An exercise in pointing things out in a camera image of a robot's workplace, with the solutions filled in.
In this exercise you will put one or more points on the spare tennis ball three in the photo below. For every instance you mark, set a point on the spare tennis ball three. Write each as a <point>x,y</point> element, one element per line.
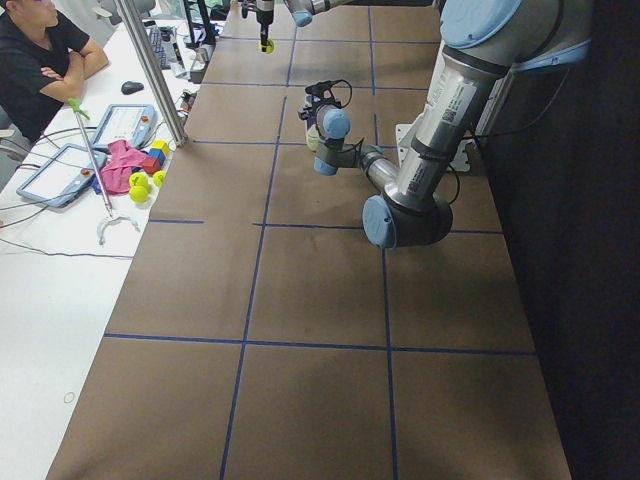
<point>158,178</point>

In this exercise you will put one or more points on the aluminium frame post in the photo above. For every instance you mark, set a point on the aluminium frame post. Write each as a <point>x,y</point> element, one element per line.
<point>134,26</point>

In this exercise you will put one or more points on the yellow cube block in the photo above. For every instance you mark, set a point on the yellow cube block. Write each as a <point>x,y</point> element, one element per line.
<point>160,146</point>

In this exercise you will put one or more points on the blue cube block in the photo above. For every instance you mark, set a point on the blue cube block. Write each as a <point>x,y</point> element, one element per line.
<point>157,156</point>

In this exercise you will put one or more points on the white camera mast with base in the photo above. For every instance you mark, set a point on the white camera mast with base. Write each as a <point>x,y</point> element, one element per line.
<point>457,156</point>

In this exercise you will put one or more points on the yellow tennis ball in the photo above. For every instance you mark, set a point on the yellow tennis ball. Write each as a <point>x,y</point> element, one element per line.
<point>267,47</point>

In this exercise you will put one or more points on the seated person in black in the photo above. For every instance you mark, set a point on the seated person in black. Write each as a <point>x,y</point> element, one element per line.
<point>45,61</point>

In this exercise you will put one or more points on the pink cloth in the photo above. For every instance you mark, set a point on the pink cloth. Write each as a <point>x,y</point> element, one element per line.
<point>116,173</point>

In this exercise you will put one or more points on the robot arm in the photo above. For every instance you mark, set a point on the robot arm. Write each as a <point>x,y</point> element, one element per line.
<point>302,12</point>
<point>482,41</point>

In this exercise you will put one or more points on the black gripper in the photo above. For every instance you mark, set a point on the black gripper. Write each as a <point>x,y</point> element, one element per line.
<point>263,20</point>

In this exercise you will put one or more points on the red cube block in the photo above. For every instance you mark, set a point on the red cube block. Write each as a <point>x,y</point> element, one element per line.
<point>150,165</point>

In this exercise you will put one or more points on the teach pendant tablet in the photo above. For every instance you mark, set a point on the teach pendant tablet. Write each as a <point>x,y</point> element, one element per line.
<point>61,179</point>
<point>130,122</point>

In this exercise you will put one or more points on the spare tennis ball two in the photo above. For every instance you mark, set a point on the spare tennis ball two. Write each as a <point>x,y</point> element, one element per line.
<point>138,193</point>

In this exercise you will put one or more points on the black keyboard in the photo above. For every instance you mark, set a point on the black keyboard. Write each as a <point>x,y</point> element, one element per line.
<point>155,39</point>

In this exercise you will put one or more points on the white tennis ball can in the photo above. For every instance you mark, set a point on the white tennis ball can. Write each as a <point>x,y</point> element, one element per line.
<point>308,116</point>

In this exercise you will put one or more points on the far teach pendant tablet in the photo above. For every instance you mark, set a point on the far teach pendant tablet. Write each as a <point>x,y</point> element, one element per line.
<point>130,122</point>

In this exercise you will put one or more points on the reacher grabber stick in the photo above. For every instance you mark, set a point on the reacher grabber stick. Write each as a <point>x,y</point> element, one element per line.
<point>113,216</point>

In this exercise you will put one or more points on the near teach pendant tablet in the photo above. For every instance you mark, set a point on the near teach pendant tablet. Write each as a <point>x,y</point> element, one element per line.
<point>61,179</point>

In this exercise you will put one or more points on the black computer mouse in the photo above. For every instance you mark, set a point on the black computer mouse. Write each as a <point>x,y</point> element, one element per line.
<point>131,87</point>

